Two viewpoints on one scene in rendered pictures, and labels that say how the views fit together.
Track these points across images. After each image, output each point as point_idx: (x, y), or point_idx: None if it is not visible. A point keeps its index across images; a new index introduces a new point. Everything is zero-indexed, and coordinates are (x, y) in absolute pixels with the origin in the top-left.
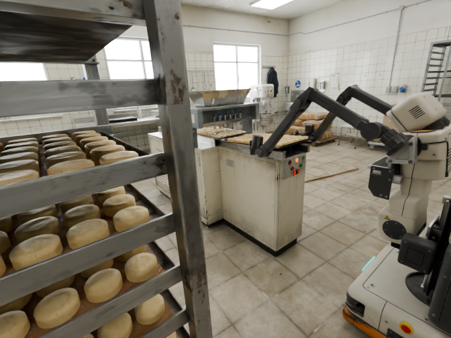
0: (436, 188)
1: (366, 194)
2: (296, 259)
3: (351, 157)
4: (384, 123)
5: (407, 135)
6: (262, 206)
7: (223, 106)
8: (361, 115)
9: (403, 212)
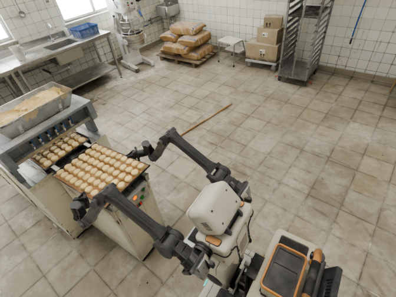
0: (292, 124)
1: (233, 146)
2: (162, 258)
3: (228, 84)
4: (258, 38)
5: (200, 248)
6: (116, 233)
7: (39, 129)
8: (238, 23)
9: (216, 274)
